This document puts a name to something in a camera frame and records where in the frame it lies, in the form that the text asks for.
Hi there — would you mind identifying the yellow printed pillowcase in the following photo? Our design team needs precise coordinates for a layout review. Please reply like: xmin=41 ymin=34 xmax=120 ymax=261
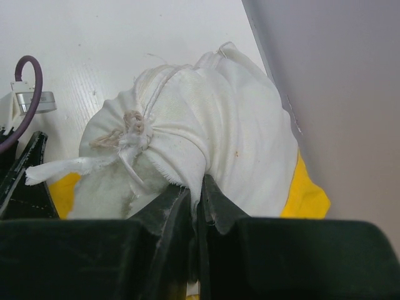
xmin=49 ymin=154 xmax=331 ymax=219

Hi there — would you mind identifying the white pillow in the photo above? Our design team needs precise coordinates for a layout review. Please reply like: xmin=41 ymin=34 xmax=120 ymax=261
xmin=26 ymin=42 xmax=298 ymax=219

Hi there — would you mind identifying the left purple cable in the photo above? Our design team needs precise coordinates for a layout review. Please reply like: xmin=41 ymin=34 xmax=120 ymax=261
xmin=0 ymin=55 xmax=44 ymax=154

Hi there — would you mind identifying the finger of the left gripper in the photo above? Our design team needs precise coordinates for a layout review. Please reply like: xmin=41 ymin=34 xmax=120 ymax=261
xmin=1 ymin=131 xmax=59 ymax=220

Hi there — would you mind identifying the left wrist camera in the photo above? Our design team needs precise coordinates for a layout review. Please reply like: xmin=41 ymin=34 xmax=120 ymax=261
xmin=1 ymin=81 xmax=57 ymax=134

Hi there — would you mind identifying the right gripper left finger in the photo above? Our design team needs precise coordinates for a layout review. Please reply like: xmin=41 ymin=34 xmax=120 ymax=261
xmin=1 ymin=186 xmax=193 ymax=299

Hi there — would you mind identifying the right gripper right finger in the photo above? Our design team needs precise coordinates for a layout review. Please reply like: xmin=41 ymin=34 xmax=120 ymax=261
xmin=197 ymin=176 xmax=399 ymax=299

